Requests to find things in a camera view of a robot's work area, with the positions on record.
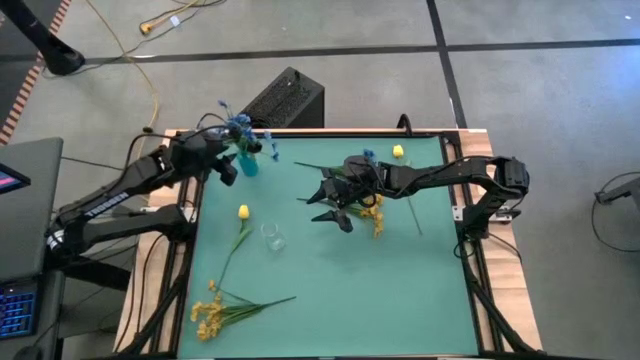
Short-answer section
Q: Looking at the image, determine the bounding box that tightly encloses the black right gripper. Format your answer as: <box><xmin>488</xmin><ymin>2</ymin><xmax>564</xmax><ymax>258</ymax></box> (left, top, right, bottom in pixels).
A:
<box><xmin>306</xmin><ymin>155</ymin><xmax>392</xmax><ymax>234</ymax></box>

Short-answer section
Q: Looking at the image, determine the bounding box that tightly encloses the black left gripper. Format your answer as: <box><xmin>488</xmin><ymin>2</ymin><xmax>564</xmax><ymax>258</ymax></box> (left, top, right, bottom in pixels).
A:
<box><xmin>172</xmin><ymin>129</ymin><xmax>240</xmax><ymax>188</ymax></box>

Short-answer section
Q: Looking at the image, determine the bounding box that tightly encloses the yellow flower bunch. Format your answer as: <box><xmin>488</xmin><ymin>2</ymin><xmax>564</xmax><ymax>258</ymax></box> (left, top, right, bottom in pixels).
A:
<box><xmin>188</xmin><ymin>279</ymin><xmax>298</xmax><ymax>343</ymax></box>
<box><xmin>297</xmin><ymin>193</ymin><xmax>386</xmax><ymax>239</ymax></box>

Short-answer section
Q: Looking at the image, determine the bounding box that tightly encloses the yellow tulip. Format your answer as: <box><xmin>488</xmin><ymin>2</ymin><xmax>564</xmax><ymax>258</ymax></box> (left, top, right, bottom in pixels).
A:
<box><xmin>391</xmin><ymin>143</ymin><xmax>425</xmax><ymax>237</ymax></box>
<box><xmin>215</xmin><ymin>203</ymin><xmax>254</xmax><ymax>290</ymax></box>

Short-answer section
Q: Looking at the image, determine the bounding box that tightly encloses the teal vase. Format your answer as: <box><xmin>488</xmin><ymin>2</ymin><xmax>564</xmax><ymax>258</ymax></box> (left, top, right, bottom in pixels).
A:
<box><xmin>238</xmin><ymin>152</ymin><xmax>260</xmax><ymax>178</ymax></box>

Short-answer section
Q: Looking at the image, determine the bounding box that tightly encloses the clear glass vase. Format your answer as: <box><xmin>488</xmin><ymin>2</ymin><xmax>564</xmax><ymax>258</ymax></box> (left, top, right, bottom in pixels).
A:
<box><xmin>260</xmin><ymin>221</ymin><xmax>288</xmax><ymax>253</ymax></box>

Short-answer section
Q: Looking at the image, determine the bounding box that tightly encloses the green table mat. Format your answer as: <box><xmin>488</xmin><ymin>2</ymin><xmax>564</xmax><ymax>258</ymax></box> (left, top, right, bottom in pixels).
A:
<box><xmin>177</xmin><ymin>134</ymin><xmax>480</xmax><ymax>359</ymax></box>

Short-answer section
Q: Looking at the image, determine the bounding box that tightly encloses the dark grey desk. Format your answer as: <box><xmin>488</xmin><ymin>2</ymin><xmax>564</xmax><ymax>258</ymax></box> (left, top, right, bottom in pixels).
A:
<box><xmin>0</xmin><ymin>137</ymin><xmax>66</xmax><ymax>360</ymax></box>

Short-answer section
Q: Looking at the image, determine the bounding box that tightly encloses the black stand leg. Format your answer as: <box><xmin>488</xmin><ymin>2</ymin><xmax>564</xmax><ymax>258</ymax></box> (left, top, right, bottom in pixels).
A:
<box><xmin>0</xmin><ymin>0</ymin><xmax>87</xmax><ymax>77</ymax></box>

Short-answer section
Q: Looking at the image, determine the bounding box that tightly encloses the computer monitor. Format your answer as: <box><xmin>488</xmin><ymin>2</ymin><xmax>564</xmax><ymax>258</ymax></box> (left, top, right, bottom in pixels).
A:
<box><xmin>0</xmin><ymin>162</ymin><xmax>32</xmax><ymax>196</ymax></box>

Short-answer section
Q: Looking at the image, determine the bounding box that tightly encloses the backlit keyboard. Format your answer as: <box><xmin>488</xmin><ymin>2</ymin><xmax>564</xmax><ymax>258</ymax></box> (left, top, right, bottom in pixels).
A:
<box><xmin>0</xmin><ymin>289</ymin><xmax>39</xmax><ymax>341</ymax></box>

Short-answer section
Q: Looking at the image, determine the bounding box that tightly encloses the yellow floor cable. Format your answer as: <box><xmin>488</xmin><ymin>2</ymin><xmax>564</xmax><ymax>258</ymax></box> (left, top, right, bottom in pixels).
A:
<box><xmin>83</xmin><ymin>0</ymin><xmax>161</xmax><ymax>134</ymax></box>

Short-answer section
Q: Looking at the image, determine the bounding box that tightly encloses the yellow cable with plug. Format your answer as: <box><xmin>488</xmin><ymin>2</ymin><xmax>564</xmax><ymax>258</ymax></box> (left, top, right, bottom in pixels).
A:
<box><xmin>138</xmin><ymin>0</ymin><xmax>229</xmax><ymax>36</ymax></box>

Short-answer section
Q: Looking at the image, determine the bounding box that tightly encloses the wooden table with black frame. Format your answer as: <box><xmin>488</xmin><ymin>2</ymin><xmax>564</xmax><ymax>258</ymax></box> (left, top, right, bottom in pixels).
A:
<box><xmin>113</xmin><ymin>127</ymin><xmax>545</xmax><ymax>360</ymax></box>

